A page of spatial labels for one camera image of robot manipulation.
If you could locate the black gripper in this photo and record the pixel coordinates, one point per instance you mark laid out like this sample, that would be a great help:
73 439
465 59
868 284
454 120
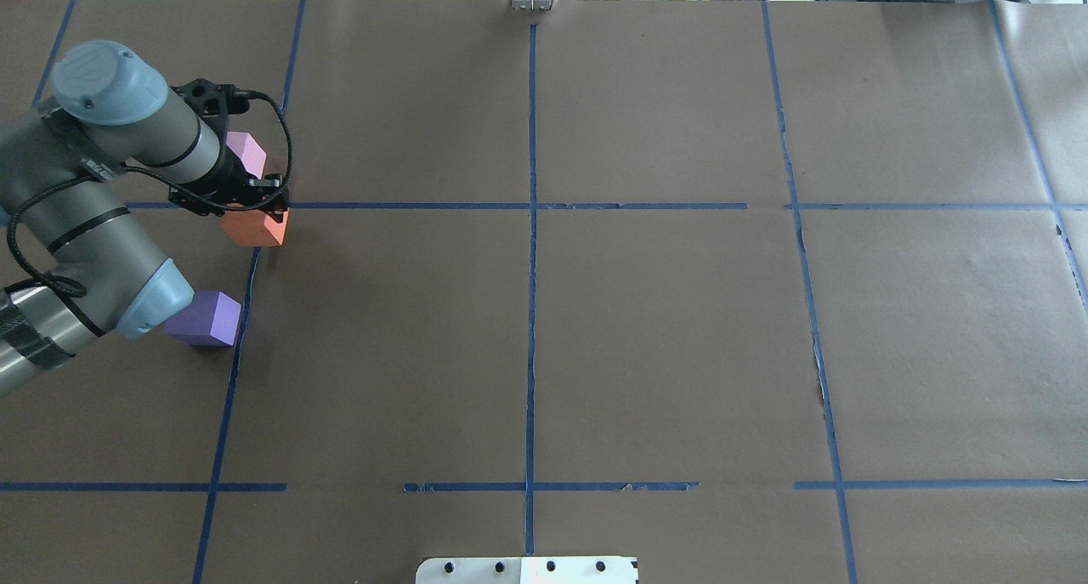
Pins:
229 177

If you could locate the orange foam cube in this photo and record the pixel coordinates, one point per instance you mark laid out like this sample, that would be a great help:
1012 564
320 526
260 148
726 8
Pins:
255 228

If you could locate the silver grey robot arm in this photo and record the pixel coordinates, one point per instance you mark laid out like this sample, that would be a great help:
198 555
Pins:
90 268

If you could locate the pink foam cube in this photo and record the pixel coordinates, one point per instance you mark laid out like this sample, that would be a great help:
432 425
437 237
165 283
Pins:
252 154

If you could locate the purple foam cube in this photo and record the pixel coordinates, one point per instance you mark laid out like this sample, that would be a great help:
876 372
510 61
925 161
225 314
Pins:
212 320

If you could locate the brown paper table cover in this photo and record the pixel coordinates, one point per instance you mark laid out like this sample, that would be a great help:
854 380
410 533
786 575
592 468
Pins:
783 293

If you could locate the white camera pole stand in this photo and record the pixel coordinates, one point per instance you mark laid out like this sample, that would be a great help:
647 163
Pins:
529 569

